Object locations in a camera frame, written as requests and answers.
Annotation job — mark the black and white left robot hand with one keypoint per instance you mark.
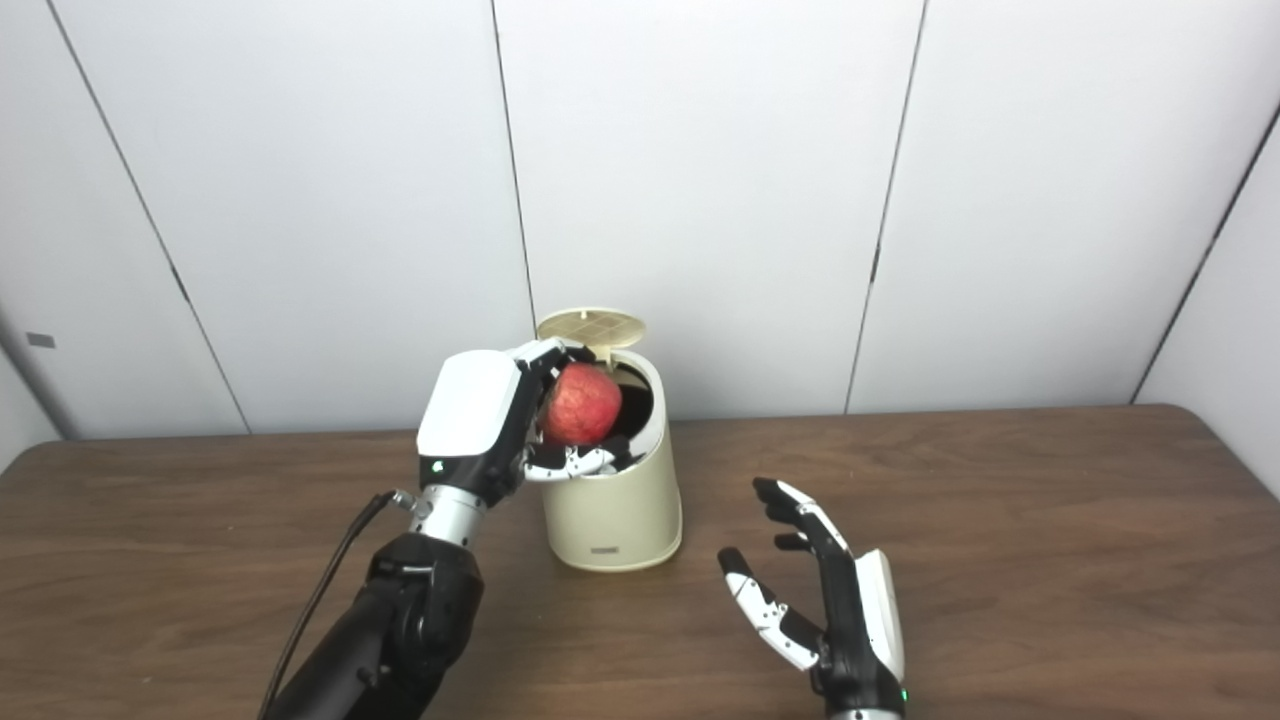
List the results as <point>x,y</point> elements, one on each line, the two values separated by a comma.
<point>470,410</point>

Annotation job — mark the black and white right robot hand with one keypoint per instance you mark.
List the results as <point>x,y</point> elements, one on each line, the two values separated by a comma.
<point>850,620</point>

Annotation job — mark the red apple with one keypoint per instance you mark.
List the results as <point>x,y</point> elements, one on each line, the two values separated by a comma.
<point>582,405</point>

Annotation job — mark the round cream bin lid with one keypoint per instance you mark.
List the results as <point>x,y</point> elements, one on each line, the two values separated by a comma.
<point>592,328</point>

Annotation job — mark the cream-colored bin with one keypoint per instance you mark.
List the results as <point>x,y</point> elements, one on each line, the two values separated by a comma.
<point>620,520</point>

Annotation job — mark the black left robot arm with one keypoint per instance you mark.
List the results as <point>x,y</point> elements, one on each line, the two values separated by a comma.
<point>400,630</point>

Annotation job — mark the black bin liner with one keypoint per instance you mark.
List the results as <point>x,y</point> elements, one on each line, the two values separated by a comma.
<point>632,455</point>

